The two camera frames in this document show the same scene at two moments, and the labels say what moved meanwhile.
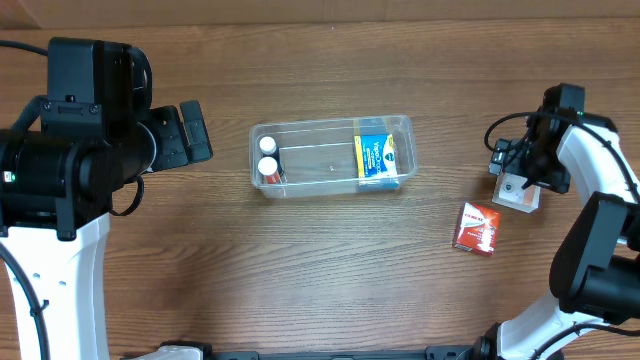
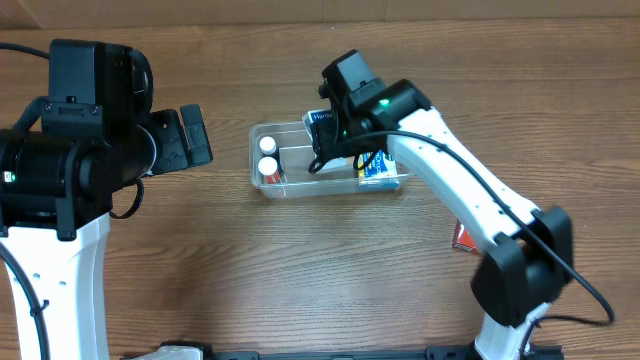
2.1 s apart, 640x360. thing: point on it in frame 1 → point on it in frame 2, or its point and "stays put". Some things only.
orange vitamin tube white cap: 268,166 stays put
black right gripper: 538,176 → 325,138
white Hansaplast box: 508,191 → 341,165
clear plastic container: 332,156 stays put
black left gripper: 167,138 stays put
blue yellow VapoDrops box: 377,163 stays put
